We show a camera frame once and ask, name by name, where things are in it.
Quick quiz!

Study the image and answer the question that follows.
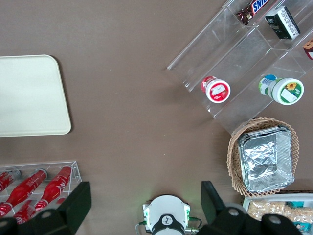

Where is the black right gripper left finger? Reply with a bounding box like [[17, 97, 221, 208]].
[[0, 181, 92, 235]]

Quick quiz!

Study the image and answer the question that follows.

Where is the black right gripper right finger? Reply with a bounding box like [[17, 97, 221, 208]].
[[195, 180, 304, 235]]

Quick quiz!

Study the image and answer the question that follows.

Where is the white snack tray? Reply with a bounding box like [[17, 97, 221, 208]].
[[242, 192, 313, 235]]

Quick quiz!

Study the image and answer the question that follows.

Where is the light tan wicker basket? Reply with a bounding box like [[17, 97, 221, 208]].
[[227, 117, 300, 198]]

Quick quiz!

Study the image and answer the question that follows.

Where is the cream plastic tray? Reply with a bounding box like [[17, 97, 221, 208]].
[[0, 54, 72, 138]]

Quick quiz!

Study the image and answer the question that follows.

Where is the red cola bottle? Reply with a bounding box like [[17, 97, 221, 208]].
[[0, 168, 48, 217], [0, 168, 22, 194], [12, 199, 37, 226], [35, 165, 72, 212]]

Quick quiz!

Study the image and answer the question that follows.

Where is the clear acrylic bottle rack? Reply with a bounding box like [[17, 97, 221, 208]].
[[0, 160, 82, 221]]

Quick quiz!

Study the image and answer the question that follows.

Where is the clear bag of puffed snacks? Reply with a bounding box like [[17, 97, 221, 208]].
[[247, 200, 288, 220], [281, 205, 313, 225]]

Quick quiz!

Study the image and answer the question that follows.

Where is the aluminium foil container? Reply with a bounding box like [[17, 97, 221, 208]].
[[237, 125, 296, 193]]

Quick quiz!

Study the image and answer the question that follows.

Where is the teal snack box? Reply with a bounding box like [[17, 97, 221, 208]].
[[292, 221, 310, 233], [286, 200, 306, 209]]

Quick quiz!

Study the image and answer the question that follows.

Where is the red lidded yogurt cup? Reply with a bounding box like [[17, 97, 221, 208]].
[[201, 75, 231, 104]]

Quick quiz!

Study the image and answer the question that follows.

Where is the green lidded yogurt cup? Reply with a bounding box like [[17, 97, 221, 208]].
[[258, 74, 305, 106]]

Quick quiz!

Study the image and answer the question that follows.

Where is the clear acrylic stepped shelf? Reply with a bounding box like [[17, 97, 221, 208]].
[[167, 0, 313, 136]]

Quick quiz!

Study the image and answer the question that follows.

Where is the red cookie box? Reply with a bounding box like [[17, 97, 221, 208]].
[[303, 39, 313, 61]]

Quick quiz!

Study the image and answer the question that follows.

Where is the black small carton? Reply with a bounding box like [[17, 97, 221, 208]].
[[265, 6, 301, 41]]

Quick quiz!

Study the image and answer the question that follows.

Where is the brown Snickers bar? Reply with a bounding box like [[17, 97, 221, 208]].
[[236, 0, 272, 25]]

